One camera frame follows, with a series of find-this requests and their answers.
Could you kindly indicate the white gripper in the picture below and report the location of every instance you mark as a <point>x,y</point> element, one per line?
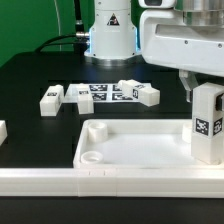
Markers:
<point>166,41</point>

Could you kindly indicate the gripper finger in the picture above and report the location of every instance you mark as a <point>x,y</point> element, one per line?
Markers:
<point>220,102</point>

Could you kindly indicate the white desk top tray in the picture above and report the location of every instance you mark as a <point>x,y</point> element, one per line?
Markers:
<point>136,144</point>

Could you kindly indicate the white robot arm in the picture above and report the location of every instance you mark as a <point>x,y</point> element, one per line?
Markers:
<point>114,40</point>

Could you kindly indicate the white block left edge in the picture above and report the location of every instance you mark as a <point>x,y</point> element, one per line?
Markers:
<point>3,131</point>

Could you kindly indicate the white marker base plate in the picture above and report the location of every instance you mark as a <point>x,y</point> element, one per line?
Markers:
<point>101,93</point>

